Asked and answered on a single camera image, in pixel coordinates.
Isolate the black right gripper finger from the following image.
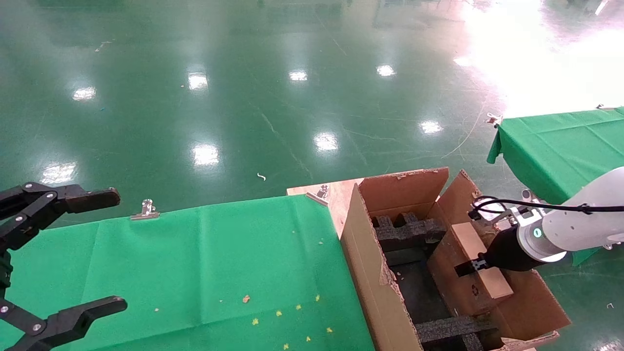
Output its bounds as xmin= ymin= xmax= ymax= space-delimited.
xmin=455 ymin=258 xmax=488 ymax=277

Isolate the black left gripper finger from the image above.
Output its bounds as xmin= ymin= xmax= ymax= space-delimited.
xmin=0 ymin=183 xmax=121 ymax=252
xmin=0 ymin=296 xmax=128 ymax=351

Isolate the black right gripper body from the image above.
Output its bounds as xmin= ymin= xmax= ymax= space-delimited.
xmin=480 ymin=225 xmax=537 ymax=272

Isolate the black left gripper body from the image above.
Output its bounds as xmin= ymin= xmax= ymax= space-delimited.
xmin=0 ymin=252 xmax=13 ymax=296

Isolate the small brown cardboard box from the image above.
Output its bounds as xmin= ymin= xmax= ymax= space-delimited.
xmin=428 ymin=222 xmax=515 ymax=317

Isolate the large open cardboard carton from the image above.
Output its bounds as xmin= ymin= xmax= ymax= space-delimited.
xmin=340 ymin=167 xmax=571 ymax=351

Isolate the large green tablecloth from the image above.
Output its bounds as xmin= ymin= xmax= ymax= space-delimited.
xmin=0 ymin=194 xmax=376 ymax=351

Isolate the green cloth on side table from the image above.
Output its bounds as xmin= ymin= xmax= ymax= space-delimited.
xmin=487 ymin=107 xmax=624 ymax=267

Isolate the silver camera mounting bracket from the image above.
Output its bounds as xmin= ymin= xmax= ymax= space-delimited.
xmin=508 ymin=207 xmax=538 ymax=228

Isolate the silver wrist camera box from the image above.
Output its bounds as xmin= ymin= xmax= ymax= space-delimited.
xmin=480 ymin=201 xmax=512 ymax=223

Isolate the black camera cable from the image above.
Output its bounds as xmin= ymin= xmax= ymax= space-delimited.
xmin=469 ymin=196 xmax=624 ymax=220

